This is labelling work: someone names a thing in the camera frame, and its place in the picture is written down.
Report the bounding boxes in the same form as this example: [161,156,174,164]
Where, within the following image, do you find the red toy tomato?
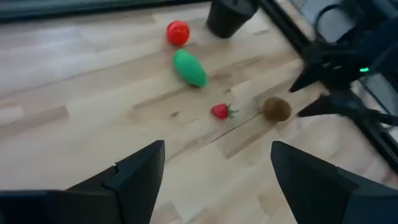
[165,20,191,47]

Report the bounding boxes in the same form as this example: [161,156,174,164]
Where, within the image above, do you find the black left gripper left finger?
[67,139,166,224]

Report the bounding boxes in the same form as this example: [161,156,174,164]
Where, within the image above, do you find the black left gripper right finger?
[270,140,390,224]

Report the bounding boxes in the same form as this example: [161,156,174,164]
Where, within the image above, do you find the small red toy strawberry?
[210,103,239,121]

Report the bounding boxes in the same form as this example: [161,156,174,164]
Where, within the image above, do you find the large green toy avocado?
[172,48,208,89]

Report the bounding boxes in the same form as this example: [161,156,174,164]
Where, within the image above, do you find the black aluminium table frame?
[0,0,398,175]

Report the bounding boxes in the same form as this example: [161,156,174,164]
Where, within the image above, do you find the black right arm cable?
[313,2,346,35]

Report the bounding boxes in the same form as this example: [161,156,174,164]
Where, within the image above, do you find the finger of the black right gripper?
[288,61,328,93]
[297,94,346,118]

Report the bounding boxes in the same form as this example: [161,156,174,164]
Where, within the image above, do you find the black plant pot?
[205,0,259,39]

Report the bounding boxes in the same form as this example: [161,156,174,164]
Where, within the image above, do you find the brown toy kiwi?
[262,96,293,123]

